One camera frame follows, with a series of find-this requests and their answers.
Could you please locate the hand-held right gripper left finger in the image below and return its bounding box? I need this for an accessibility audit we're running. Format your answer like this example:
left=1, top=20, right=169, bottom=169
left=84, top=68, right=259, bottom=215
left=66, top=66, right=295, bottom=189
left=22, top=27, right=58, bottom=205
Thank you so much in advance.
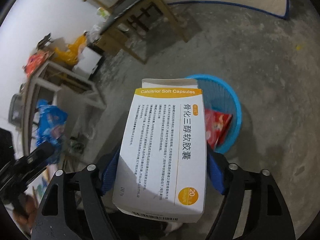
left=31, top=150, right=123, bottom=240

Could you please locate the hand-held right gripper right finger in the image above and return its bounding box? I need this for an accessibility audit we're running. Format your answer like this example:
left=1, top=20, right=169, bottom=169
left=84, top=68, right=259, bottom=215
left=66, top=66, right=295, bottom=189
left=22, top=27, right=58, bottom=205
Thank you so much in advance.
left=204, top=150, right=297, bottom=240

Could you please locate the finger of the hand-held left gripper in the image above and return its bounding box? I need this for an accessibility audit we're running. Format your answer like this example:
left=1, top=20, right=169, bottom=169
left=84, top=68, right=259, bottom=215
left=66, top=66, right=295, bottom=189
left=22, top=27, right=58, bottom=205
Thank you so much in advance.
left=16, top=141, right=57, bottom=178

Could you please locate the blue wrapper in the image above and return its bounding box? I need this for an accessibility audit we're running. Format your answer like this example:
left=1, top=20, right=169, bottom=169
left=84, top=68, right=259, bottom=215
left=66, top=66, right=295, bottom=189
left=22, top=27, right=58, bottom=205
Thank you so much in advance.
left=34, top=99, right=68, bottom=165

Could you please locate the red printed snack bag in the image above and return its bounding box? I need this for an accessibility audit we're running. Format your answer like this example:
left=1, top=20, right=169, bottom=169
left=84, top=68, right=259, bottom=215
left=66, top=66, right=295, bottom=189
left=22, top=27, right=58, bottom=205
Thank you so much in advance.
left=204, top=109, right=233, bottom=149

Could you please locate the white yellow medicine box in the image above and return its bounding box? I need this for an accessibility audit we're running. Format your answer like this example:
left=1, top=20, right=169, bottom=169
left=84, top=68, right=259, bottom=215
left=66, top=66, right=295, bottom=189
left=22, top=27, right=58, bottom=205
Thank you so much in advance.
left=112, top=78, right=208, bottom=223

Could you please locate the blue plastic wastebasket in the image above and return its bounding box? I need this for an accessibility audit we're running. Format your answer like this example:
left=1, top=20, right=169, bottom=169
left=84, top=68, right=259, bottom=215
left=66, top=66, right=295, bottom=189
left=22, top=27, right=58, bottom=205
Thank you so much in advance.
left=184, top=74, right=242, bottom=153

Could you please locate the person's left hand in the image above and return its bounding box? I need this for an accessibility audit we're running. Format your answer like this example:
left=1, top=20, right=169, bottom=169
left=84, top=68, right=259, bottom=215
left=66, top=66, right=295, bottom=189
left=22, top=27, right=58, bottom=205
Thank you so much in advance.
left=12, top=194, right=40, bottom=230

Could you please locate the grey rice cooker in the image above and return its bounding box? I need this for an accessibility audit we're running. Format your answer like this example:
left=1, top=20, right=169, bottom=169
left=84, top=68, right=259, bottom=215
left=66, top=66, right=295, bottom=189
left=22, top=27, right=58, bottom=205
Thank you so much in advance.
left=7, top=94, right=25, bottom=125

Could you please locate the white shoe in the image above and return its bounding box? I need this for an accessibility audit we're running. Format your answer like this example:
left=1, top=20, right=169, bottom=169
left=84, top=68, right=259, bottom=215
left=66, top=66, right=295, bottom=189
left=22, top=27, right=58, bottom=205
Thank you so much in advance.
left=164, top=221, right=185, bottom=238

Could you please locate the orange plastic bag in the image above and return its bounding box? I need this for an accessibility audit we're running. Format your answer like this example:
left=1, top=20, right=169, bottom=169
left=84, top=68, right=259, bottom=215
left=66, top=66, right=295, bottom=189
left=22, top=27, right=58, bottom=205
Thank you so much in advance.
left=24, top=51, right=50, bottom=74

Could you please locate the white cabinet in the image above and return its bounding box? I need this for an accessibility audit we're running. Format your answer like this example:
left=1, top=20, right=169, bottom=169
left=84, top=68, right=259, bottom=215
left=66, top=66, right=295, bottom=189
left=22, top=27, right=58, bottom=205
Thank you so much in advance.
left=72, top=45, right=103, bottom=79

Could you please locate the yellow plastic bag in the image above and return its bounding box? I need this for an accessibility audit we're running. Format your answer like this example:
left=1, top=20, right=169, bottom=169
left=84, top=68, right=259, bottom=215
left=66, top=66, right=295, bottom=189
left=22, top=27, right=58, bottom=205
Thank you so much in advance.
left=54, top=35, right=88, bottom=64

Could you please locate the pile of clear plastic bags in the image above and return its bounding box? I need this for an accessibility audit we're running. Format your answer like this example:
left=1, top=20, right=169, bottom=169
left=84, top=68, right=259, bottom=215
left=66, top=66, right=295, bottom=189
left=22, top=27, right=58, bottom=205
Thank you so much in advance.
left=86, top=25, right=101, bottom=43

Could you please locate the green white paper bag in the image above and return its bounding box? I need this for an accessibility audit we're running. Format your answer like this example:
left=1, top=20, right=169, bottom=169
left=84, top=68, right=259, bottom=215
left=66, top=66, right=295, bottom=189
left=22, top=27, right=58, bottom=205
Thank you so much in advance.
left=97, top=7, right=110, bottom=19

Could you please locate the wooden chair black seat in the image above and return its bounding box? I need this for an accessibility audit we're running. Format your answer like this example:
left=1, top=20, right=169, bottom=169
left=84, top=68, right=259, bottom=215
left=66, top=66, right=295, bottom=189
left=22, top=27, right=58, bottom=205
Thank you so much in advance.
left=82, top=0, right=192, bottom=65

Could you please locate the dark wooden stool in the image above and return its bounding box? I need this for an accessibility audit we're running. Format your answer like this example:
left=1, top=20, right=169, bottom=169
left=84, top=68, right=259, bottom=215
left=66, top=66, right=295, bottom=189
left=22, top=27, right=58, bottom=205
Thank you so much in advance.
left=122, top=1, right=163, bottom=34

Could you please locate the white frame side table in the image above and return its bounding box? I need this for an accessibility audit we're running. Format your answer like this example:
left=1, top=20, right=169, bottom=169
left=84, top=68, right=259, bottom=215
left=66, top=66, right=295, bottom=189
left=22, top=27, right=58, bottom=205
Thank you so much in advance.
left=21, top=60, right=107, bottom=160

